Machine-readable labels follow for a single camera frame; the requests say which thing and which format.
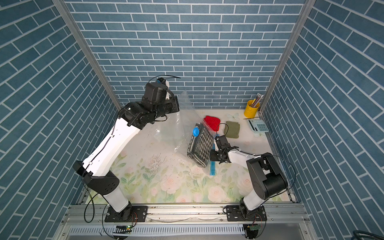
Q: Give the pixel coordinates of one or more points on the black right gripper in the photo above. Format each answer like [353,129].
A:
[213,157]

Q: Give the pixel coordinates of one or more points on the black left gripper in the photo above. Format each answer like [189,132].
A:
[174,102]

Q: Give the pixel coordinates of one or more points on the black white houndstooth scarf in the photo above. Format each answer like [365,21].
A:
[200,145]

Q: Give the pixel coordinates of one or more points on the green knitted scarf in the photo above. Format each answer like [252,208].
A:
[232,129]

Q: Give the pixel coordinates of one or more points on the red knitted scarf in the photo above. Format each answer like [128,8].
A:
[213,123]

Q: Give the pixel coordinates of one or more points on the clear plastic vacuum bag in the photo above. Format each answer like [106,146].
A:
[177,130]

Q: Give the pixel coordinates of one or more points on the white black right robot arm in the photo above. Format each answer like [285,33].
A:
[267,177]

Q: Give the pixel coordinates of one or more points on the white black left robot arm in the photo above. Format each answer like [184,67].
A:
[95,169]

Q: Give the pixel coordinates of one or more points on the light blue calculator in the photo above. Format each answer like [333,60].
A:
[258,126]

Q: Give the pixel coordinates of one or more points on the yellow pen holder cup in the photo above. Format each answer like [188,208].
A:
[250,111]

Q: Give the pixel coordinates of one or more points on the pens in yellow cup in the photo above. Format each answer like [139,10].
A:
[257,100]

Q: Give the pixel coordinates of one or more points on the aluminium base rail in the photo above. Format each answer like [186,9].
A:
[285,221]

